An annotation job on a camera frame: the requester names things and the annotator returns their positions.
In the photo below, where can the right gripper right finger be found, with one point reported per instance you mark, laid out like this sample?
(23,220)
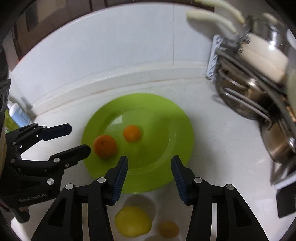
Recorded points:
(235,219)

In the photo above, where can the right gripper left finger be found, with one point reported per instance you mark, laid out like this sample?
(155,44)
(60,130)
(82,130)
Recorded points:
(63,220)

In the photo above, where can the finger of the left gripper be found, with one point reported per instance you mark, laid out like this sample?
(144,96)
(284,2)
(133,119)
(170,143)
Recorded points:
(67,158)
(54,132)

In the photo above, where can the small tan round fruit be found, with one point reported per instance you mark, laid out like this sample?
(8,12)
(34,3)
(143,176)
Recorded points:
(168,229)

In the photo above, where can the blue white bottle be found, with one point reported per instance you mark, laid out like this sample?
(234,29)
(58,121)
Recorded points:
(18,115)

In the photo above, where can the green dish soap bottle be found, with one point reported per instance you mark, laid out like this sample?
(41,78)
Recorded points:
(9,122)

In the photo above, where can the large dark orange tangerine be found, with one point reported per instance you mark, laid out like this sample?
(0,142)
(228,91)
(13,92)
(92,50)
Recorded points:
(105,146)

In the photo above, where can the yellow pear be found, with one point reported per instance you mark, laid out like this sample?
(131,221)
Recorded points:
(132,221)

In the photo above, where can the black knife block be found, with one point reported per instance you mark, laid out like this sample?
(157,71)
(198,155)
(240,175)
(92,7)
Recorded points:
(285,198)

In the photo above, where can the small orange tangerine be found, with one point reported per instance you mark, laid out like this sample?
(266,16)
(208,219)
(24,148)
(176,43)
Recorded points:
(132,134)

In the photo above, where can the small steel pot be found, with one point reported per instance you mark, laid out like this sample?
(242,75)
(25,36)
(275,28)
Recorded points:
(278,141)

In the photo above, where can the green plate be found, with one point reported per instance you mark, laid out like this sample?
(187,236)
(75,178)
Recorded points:
(166,132)

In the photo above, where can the large steel pot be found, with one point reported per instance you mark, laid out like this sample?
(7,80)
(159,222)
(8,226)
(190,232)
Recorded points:
(241,92)

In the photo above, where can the white metal pot rack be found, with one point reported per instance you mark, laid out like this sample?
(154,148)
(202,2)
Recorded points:
(278,106)

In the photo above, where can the cream frying pan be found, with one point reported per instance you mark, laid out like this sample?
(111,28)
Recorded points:
(263,45)

